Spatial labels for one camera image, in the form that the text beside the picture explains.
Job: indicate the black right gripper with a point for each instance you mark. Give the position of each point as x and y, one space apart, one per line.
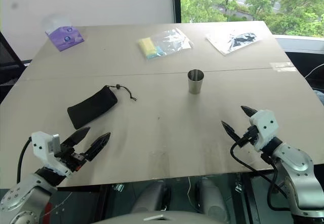
250 136

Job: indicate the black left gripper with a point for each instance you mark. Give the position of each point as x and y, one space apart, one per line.
69 158

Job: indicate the clear bag with black item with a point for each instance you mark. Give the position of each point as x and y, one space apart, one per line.
233 42

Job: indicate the clear plastic zip bag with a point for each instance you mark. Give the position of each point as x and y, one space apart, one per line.
172 40

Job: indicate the stainless steel cup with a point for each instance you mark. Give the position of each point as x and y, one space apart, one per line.
195 83

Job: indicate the clear tape strip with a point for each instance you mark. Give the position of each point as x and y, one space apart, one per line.
283 66

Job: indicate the grey rounded shape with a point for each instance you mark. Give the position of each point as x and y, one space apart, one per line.
211 198
150 196

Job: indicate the white window ledge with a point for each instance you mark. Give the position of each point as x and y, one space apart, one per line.
301 42

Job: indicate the purple tissue pack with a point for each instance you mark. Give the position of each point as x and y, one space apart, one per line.
66 39

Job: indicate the pale curved robot torso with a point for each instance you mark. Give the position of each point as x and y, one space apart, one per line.
162 217

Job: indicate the light blue sponge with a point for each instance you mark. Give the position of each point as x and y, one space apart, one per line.
157 53

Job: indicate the yellow sponge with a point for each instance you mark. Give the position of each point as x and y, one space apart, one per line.
147 45

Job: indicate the green trees outside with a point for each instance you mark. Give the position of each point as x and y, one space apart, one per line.
253 1

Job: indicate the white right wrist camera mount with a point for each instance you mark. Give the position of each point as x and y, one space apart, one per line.
265 125

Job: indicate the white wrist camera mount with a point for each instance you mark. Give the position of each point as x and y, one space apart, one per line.
44 145
265 125

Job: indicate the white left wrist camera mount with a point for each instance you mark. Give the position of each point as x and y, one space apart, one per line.
44 145

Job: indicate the black window frame post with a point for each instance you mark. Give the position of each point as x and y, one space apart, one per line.
176 1

